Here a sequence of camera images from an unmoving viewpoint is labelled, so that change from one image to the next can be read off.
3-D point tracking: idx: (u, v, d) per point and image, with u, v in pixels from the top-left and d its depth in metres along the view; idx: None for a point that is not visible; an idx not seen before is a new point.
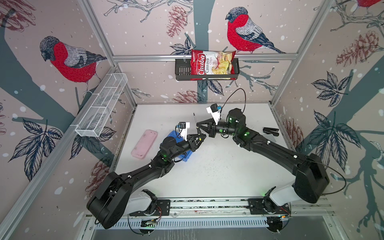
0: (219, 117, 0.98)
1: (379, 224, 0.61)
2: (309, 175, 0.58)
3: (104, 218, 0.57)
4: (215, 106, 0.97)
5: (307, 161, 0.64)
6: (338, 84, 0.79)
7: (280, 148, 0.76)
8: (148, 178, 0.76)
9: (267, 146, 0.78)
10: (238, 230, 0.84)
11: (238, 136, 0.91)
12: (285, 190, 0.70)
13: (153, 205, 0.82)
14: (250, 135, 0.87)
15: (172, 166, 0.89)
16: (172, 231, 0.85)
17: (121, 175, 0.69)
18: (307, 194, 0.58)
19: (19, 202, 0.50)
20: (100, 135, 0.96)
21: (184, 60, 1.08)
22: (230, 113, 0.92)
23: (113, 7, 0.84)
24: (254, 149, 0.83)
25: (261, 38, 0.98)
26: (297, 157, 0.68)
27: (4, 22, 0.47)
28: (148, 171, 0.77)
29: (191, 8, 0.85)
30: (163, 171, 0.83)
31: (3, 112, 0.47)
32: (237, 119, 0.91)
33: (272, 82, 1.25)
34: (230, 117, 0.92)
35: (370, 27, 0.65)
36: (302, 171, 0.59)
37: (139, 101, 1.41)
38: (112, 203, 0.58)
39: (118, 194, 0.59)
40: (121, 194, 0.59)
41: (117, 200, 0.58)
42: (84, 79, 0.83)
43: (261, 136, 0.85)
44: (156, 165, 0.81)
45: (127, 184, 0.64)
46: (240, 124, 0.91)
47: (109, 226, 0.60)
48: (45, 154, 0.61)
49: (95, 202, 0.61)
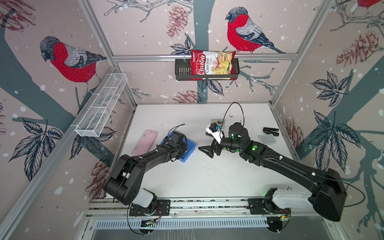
0: (220, 136, 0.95)
1: (379, 224, 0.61)
2: (332, 194, 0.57)
3: (123, 195, 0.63)
4: (214, 126, 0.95)
5: (326, 179, 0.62)
6: (338, 84, 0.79)
7: (294, 163, 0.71)
8: (157, 160, 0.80)
9: (279, 163, 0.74)
10: (238, 230, 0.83)
11: (245, 152, 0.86)
12: (295, 199, 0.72)
13: (153, 205, 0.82)
14: (258, 149, 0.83)
15: (175, 154, 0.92)
16: (172, 231, 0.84)
17: (132, 157, 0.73)
18: (330, 213, 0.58)
19: (19, 203, 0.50)
20: (100, 136, 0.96)
21: (183, 60, 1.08)
22: (231, 128, 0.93)
23: (113, 7, 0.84)
24: (265, 165, 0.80)
25: (261, 38, 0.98)
26: (315, 174, 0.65)
27: (4, 22, 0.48)
28: (157, 153, 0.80)
29: (191, 8, 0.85)
30: (168, 155, 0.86)
31: (3, 112, 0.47)
32: (239, 134, 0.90)
33: (272, 82, 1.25)
34: (232, 133, 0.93)
35: (370, 27, 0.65)
36: (325, 191, 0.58)
37: (139, 101, 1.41)
38: (130, 180, 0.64)
39: (134, 171, 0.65)
40: (138, 171, 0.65)
41: (134, 176, 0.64)
42: (84, 79, 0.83)
43: (270, 150, 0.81)
44: (162, 150, 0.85)
45: (141, 163, 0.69)
46: (244, 139, 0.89)
47: (127, 203, 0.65)
48: (45, 154, 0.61)
49: (111, 182, 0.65)
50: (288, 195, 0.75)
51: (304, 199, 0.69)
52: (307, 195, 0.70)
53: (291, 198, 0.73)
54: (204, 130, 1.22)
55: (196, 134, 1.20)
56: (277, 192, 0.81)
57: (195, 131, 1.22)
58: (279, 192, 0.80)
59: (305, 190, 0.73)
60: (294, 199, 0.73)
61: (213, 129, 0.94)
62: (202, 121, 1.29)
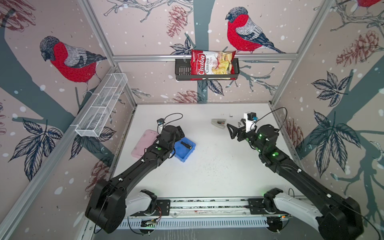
0: (250, 126, 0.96)
1: (379, 224, 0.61)
2: (342, 221, 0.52)
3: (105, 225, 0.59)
4: (253, 115, 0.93)
5: (342, 205, 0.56)
6: (338, 84, 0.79)
7: (313, 181, 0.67)
8: (144, 172, 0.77)
9: (296, 175, 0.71)
10: (238, 230, 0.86)
11: (265, 155, 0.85)
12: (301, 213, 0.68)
13: (153, 204, 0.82)
14: (279, 157, 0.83)
15: (168, 153, 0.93)
16: (171, 231, 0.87)
17: (111, 180, 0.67)
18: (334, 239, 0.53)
19: (18, 203, 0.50)
20: (100, 135, 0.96)
21: (183, 60, 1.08)
22: (262, 129, 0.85)
23: (113, 7, 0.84)
24: (280, 172, 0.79)
25: (261, 38, 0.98)
26: (331, 197, 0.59)
27: (4, 22, 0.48)
28: (142, 167, 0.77)
29: (191, 8, 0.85)
30: (159, 160, 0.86)
31: (3, 112, 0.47)
32: (268, 138, 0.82)
33: (272, 82, 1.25)
34: (260, 134, 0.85)
35: (370, 27, 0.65)
36: (334, 214, 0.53)
37: (139, 100, 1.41)
38: (109, 209, 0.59)
39: (112, 200, 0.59)
40: (115, 200, 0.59)
41: (112, 206, 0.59)
42: (84, 79, 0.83)
43: (290, 161, 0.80)
44: (151, 157, 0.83)
45: (120, 189, 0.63)
46: (270, 143, 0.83)
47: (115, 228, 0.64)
48: (45, 154, 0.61)
49: (92, 210, 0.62)
50: (296, 205, 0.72)
51: (310, 216, 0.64)
52: (315, 212, 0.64)
53: (296, 208, 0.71)
54: (204, 130, 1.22)
55: (196, 134, 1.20)
56: (283, 195, 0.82)
57: (195, 131, 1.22)
58: (284, 195, 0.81)
59: (315, 208, 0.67)
60: (301, 211, 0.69)
61: (248, 118, 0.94)
62: (202, 121, 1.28)
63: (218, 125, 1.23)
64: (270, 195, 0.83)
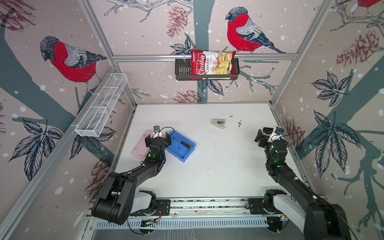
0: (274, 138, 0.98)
1: (379, 224, 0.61)
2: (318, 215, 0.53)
3: (116, 214, 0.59)
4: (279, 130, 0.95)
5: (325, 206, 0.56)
6: (338, 84, 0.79)
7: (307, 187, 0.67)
8: (146, 174, 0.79)
9: (293, 181, 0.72)
10: (238, 230, 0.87)
11: (270, 164, 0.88)
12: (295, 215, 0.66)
13: (153, 203, 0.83)
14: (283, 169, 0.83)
15: (161, 164, 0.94)
16: (172, 231, 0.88)
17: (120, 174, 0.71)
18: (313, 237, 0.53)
19: (18, 203, 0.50)
20: (100, 135, 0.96)
21: (183, 60, 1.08)
22: (275, 141, 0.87)
23: (113, 7, 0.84)
24: (280, 181, 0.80)
25: (261, 38, 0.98)
26: (317, 199, 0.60)
27: (4, 22, 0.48)
28: (144, 168, 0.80)
29: (191, 8, 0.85)
30: (156, 170, 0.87)
31: (3, 112, 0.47)
32: (277, 150, 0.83)
33: (272, 82, 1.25)
34: (272, 145, 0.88)
35: (370, 27, 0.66)
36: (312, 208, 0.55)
37: (139, 101, 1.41)
38: (122, 197, 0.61)
39: (125, 186, 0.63)
40: (128, 185, 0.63)
41: (126, 191, 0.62)
42: (84, 79, 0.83)
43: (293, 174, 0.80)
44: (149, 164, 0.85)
45: (131, 177, 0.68)
46: (277, 156, 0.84)
47: (123, 221, 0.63)
48: (45, 154, 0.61)
49: (102, 204, 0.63)
50: (292, 208, 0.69)
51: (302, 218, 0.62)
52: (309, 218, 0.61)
53: (290, 210, 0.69)
54: (204, 130, 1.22)
55: (196, 134, 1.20)
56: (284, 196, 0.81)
57: (195, 131, 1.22)
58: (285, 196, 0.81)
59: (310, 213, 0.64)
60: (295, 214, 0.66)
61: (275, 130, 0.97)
62: (202, 121, 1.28)
63: (218, 125, 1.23)
64: (270, 191, 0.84)
